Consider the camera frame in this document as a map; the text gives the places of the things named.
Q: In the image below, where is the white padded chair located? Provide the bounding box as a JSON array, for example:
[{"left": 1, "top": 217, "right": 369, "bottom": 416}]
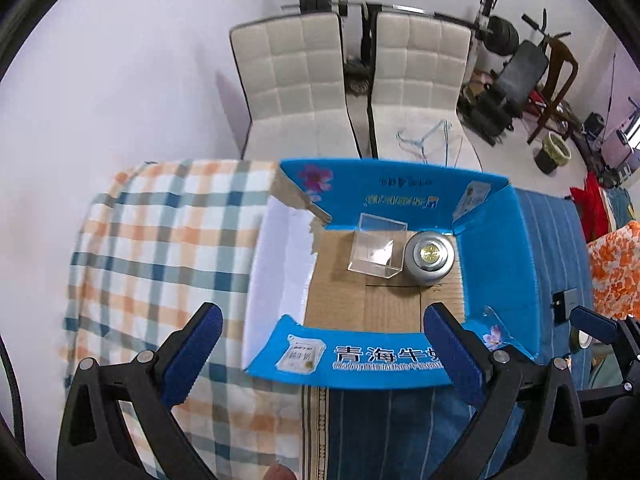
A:
[
  {"left": 368, "top": 11, "right": 482, "bottom": 171},
  {"left": 230, "top": 12, "right": 360, "bottom": 160}
]

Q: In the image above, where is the black weight bench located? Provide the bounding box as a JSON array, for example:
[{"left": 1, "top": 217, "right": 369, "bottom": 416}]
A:
[{"left": 457, "top": 40, "right": 549, "bottom": 146}]

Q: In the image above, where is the right white padded chair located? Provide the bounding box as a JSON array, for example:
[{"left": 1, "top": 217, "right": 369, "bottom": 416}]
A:
[{"left": 368, "top": 11, "right": 482, "bottom": 171}]

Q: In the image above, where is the blue striped tablecloth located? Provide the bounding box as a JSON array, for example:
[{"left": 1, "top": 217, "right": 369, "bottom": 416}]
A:
[{"left": 299, "top": 190, "right": 592, "bottom": 479}]

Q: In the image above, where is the orange white floral cushion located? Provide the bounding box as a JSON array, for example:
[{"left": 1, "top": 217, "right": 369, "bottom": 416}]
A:
[{"left": 588, "top": 220, "right": 640, "bottom": 320}]

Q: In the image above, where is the silver round tin can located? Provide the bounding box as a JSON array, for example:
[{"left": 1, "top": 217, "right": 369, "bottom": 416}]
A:
[{"left": 402, "top": 231, "right": 456, "bottom": 287}]

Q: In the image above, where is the red cloth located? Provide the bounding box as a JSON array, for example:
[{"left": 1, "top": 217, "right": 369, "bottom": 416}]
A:
[{"left": 570, "top": 172, "right": 611, "bottom": 243}]

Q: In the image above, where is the black cable at left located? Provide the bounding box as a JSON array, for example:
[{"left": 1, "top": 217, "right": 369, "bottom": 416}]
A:
[{"left": 0, "top": 334, "right": 26, "bottom": 461}]

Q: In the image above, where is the barbell with black plates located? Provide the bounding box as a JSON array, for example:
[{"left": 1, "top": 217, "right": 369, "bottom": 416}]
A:
[{"left": 281, "top": 0, "right": 520, "bottom": 56}]

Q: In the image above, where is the green round bucket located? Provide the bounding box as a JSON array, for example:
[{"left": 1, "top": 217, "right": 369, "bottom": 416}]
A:
[{"left": 534, "top": 132, "right": 572, "bottom": 174}]

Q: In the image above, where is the clear acrylic box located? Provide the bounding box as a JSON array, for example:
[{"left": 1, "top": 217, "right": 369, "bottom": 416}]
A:
[{"left": 347, "top": 212, "right": 408, "bottom": 280}]

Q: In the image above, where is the brown wooden chair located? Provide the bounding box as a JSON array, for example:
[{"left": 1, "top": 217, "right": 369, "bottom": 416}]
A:
[{"left": 527, "top": 36, "right": 580, "bottom": 144}]

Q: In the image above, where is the plaid checkered cloth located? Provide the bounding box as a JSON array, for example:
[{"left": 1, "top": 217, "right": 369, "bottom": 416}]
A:
[{"left": 61, "top": 160, "right": 302, "bottom": 479}]

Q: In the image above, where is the blue cardboard milk carton box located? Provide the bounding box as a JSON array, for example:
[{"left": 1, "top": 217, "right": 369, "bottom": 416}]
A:
[{"left": 241, "top": 158, "right": 541, "bottom": 389}]

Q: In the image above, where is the left white padded chair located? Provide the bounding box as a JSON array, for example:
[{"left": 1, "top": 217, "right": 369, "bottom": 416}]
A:
[{"left": 230, "top": 12, "right": 360, "bottom": 160}]

